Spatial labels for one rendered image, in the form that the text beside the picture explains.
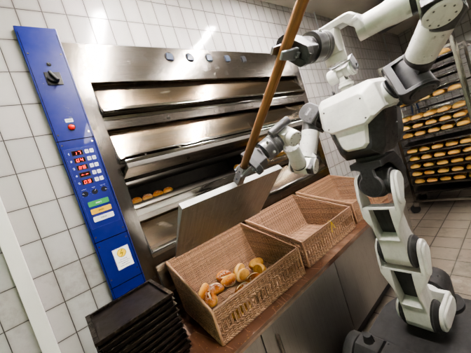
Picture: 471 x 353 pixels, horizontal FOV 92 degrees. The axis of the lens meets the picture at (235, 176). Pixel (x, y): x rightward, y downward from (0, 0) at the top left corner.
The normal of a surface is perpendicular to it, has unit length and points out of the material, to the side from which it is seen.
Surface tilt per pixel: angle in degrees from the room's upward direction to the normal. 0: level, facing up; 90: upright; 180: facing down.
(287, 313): 90
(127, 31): 90
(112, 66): 90
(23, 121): 90
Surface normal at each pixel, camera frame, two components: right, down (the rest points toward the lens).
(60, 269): 0.58, -0.14
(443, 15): -0.10, 0.94
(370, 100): -0.22, 0.05
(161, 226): 0.43, -0.45
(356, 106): -0.79, 0.30
